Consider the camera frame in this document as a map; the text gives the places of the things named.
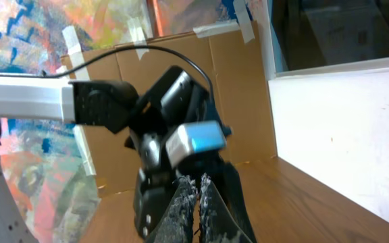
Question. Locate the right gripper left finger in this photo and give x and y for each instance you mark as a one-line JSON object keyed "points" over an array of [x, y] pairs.
{"points": [[177, 221]]}

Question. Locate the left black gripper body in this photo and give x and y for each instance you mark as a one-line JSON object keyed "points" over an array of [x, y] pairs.
{"points": [[176, 99]]}

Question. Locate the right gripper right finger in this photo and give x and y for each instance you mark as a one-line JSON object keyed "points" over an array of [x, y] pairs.
{"points": [[216, 221]]}

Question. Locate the cardboard panel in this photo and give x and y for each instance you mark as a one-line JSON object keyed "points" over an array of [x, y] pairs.
{"points": [[230, 67]]}

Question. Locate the colourful painted backdrop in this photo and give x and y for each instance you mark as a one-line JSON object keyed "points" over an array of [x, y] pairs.
{"points": [[46, 101]]}

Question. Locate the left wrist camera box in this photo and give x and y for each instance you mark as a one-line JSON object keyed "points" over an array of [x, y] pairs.
{"points": [[194, 139]]}

